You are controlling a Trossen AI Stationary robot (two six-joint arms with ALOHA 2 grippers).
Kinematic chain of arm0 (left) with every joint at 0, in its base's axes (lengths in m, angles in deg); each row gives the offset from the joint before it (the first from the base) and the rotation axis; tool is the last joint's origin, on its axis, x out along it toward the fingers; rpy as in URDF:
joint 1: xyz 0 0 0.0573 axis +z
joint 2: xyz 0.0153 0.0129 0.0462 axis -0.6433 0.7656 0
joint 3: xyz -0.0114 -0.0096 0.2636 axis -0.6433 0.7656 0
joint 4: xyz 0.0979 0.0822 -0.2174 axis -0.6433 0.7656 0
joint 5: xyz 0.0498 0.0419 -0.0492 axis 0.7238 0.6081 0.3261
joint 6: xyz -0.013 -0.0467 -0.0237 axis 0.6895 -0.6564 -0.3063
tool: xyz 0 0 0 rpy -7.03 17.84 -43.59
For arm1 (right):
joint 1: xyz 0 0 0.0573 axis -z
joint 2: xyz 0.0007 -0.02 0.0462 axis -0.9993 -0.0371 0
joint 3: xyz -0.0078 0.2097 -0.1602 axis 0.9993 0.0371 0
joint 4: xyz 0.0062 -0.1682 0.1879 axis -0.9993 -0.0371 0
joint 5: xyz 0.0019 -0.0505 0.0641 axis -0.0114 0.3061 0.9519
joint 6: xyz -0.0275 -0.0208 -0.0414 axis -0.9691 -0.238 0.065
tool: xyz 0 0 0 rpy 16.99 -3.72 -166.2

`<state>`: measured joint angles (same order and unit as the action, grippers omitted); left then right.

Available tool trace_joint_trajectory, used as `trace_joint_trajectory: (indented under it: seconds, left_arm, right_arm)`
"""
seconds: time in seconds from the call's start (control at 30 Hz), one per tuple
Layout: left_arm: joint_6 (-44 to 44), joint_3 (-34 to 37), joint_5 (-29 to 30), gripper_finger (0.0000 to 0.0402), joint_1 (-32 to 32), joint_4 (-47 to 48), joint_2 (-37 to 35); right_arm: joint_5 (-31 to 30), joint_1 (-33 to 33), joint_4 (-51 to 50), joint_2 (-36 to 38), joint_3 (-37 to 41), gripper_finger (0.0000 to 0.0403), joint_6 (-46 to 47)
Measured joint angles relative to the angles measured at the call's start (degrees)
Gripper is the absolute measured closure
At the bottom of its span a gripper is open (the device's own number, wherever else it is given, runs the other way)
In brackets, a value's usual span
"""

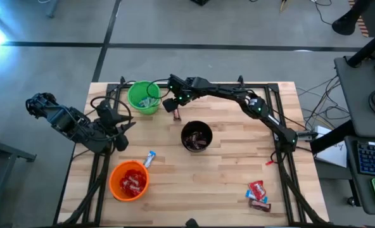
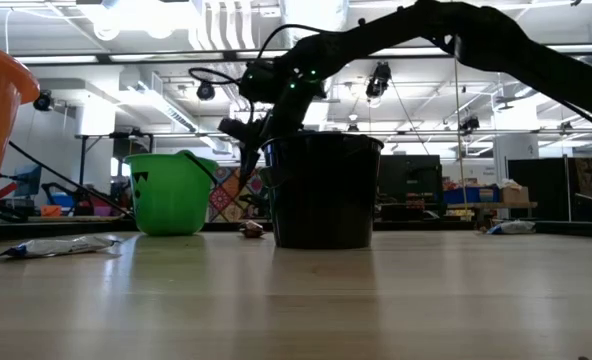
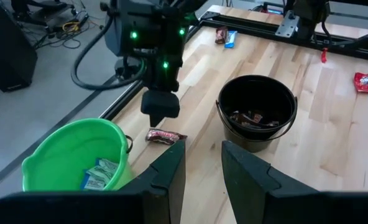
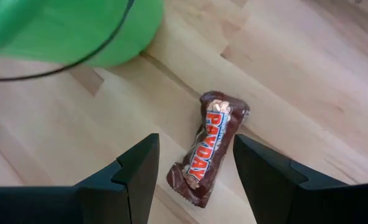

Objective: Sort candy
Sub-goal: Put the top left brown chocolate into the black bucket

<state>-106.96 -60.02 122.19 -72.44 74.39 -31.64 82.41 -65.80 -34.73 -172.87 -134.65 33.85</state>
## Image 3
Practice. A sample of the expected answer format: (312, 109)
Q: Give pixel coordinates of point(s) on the black floor box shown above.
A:
(7, 46)

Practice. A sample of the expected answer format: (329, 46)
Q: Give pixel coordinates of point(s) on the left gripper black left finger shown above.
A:
(109, 208)

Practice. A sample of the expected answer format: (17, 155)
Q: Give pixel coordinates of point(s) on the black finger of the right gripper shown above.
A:
(160, 105)

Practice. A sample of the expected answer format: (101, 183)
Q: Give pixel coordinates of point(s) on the black aluminium table frame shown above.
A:
(252, 28)

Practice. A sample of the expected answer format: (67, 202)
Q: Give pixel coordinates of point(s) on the red zip tie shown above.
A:
(324, 56)

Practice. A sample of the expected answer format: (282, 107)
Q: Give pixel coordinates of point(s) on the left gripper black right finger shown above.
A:
(296, 208)

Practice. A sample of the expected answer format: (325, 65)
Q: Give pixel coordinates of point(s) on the silver metal bracket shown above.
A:
(288, 28)

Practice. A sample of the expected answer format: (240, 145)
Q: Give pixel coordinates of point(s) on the black plastic bucket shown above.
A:
(233, 93)

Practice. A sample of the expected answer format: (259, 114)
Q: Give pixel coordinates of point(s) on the green plastic face bucket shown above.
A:
(62, 149)

